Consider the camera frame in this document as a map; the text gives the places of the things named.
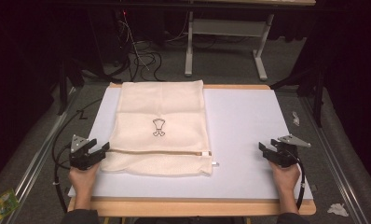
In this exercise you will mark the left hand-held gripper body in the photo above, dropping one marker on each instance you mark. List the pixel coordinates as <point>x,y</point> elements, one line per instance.
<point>81,160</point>

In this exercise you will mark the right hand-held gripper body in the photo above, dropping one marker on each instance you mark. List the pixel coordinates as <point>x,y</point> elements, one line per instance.
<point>286,154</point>

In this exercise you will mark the cream mesh laundry bag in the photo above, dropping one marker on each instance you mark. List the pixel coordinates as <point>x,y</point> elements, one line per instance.
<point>160,124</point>

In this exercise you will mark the person's left hand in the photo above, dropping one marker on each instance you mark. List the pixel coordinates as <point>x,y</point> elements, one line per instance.
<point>82,179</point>

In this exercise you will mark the person's right hand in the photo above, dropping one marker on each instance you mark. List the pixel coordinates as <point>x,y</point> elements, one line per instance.
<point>284,179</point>

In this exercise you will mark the white board sheet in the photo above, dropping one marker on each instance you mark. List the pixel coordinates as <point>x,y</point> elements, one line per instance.
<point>242,140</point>

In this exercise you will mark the small white scrap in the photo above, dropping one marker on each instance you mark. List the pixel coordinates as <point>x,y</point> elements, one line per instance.
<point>295,118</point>

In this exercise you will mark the black stand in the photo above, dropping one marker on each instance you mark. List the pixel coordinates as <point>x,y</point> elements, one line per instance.
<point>318,99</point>
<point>63,87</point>

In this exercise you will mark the crumpled white paper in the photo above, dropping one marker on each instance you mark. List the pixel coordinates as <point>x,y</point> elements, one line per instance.
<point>337,210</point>

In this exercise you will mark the green printed packet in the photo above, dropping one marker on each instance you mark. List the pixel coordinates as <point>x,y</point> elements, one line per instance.
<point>0,207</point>

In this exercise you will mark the wooden table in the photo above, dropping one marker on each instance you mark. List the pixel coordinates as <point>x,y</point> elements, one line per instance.
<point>189,208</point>

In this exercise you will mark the metal floor rail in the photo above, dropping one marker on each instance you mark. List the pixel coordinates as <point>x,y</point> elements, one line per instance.
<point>37,155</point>
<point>329,155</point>

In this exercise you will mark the white metal desk frame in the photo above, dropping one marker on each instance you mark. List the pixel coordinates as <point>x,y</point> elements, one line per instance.
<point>227,27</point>

